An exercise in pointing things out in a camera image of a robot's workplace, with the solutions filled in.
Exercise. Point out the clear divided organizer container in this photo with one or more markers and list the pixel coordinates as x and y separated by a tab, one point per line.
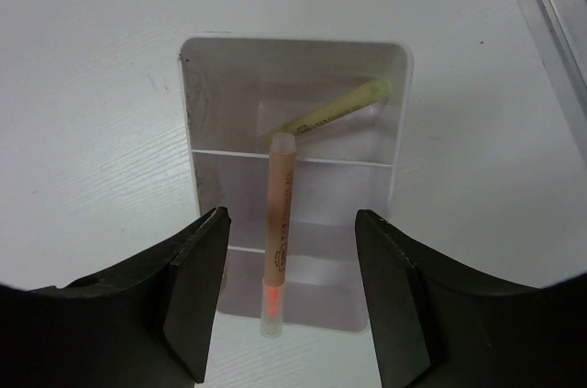
237	91

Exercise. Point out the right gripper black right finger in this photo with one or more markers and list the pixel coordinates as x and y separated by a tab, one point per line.
437	322

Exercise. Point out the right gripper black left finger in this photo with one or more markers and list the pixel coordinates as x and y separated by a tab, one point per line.
143	322

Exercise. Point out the aluminium rail frame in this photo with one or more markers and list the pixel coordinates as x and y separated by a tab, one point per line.
550	3

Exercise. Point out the orange highlighter pen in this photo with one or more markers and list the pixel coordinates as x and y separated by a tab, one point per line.
282	159

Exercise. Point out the yellow highlighter pen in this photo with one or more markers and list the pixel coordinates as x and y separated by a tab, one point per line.
367	94

